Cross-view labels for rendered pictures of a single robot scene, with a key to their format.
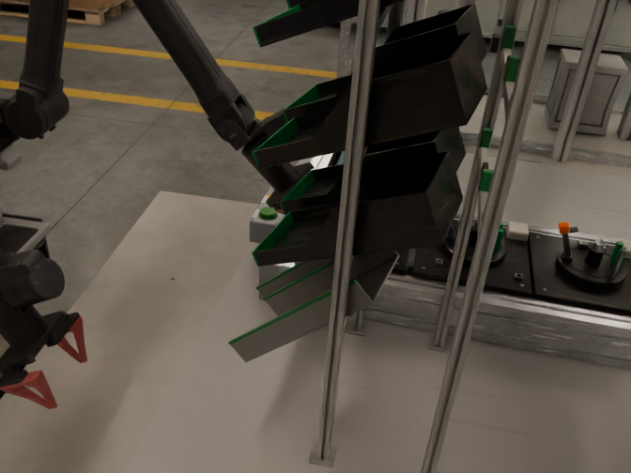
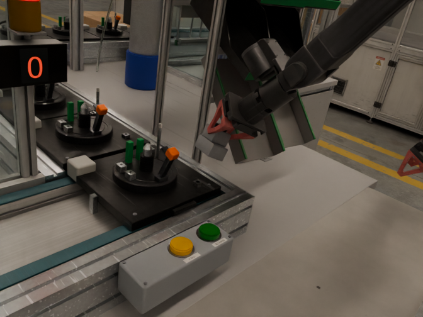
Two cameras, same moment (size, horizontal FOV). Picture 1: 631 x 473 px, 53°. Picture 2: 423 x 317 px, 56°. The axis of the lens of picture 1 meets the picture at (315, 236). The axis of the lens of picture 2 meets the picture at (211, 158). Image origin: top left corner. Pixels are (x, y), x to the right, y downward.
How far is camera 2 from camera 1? 1.85 m
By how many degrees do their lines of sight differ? 114
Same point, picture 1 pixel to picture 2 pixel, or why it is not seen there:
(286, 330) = (295, 102)
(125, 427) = (362, 204)
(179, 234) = not seen: outside the picture
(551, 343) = not seen: hidden behind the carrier
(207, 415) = (314, 190)
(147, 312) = (346, 263)
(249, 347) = (306, 131)
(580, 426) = (139, 120)
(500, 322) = not seen: hidden behind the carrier
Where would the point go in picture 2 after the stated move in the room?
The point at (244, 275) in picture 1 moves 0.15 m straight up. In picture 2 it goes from (244, 257) to (259, 199)
